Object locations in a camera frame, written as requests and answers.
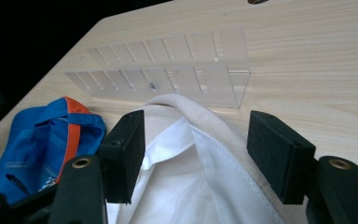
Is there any blue and orange cap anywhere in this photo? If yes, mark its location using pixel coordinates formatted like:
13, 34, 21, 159
0, 96, 107, 205

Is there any clear acrylic slotted rack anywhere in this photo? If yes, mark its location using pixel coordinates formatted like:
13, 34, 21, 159
64, 27, 251, 110

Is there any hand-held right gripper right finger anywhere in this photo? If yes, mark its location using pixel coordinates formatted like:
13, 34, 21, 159
246, 109, 317, 205

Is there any white shirt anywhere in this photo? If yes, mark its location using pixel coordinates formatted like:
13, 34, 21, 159
105, 92, 309, 224

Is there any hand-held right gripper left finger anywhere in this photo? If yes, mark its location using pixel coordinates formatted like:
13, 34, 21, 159
99, 109, 146, 205

